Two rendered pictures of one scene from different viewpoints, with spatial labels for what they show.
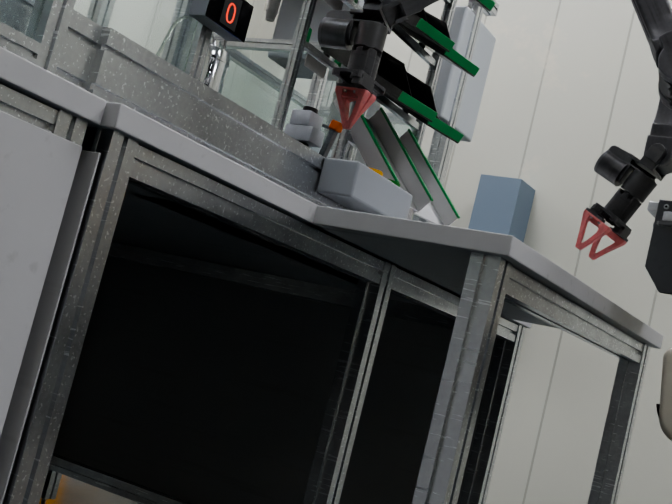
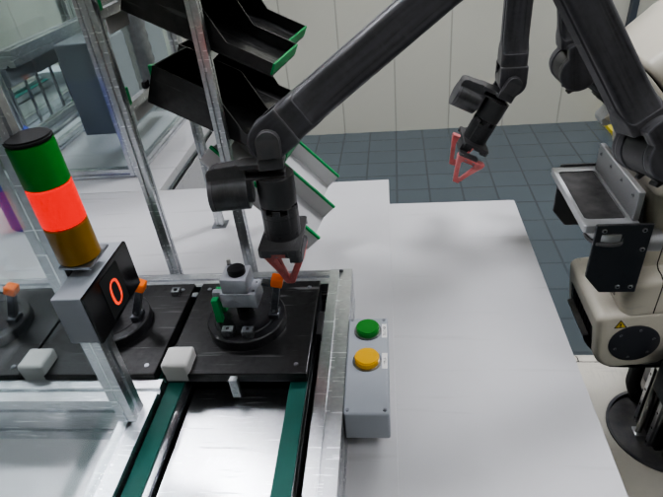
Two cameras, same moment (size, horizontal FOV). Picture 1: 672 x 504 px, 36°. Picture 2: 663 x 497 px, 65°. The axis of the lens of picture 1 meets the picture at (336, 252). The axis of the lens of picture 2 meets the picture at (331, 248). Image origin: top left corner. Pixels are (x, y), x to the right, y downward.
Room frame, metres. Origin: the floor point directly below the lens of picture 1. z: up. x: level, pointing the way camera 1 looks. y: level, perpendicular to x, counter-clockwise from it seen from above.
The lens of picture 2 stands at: (1.20, 0.25, 1.60)
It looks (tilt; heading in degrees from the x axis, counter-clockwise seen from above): 34 degrees down; 337
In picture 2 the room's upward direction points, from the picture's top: 6 degrees counter-clockwise
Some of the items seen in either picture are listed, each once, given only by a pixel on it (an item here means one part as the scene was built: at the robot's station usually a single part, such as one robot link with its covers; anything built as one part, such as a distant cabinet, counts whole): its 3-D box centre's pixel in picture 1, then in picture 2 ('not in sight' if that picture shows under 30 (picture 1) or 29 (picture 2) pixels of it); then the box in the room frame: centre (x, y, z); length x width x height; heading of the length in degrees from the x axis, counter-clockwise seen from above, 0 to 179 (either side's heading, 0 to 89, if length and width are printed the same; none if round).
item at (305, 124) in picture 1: (302, 125); (234, 284); (1.93, 0.12, 1.06); 0.08 x 0.04 x 0.07; 56
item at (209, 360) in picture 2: not in sight; (249, 326); (1.93, 0.11, 0.96); 0.24 x 0.24 x 0.02; 59
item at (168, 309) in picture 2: not in sight; (107, 308); (2.06, 0.33, 1.01); 0.24 x 0.24 x 0.13; 59
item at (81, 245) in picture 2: not in sight; (72, 238); (1.82, 0.31, 1.29); 0.05 x 0.05 x 0.05
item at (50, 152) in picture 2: not in sight; (38, 162); (1.82, 0.31, 1.39); 0.05 x 0.05 x 0.05
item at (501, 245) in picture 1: (423, 271); (383, 315); (1.93, -0.17, 0.84); 0.90 x 0.70 x 0.03; 148
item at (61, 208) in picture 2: not in sight; (56, 202); (1.82, 0.31, 1.34); 0.05 x 0.05 x 0.05
